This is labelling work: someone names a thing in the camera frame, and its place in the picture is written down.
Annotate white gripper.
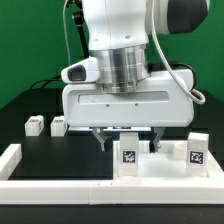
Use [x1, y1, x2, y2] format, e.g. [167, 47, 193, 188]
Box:
[62, 71, 194, 153]

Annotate white square table top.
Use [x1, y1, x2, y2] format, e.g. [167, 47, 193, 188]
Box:
[113, 140, 217, 179]

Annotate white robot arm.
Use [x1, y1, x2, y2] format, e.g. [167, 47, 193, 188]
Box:
[61, 0, 210, 152]

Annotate white U-shaped fence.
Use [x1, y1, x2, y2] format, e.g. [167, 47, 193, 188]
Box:
[0, 144, 224, 205]

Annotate white marker base plate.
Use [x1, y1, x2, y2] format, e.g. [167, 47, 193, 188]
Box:
[68, 126, 151, 132]

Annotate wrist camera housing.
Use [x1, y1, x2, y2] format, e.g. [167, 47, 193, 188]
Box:
[61, 57, 100, 84]

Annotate black cable bundle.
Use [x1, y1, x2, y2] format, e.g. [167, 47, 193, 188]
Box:
[29, 75, 68, 90]

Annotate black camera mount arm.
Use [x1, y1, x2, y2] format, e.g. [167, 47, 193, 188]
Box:
[72, 0, 89, 58]

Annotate white hanging cable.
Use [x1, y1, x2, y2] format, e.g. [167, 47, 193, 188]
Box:
[62, 0, 75, 73]

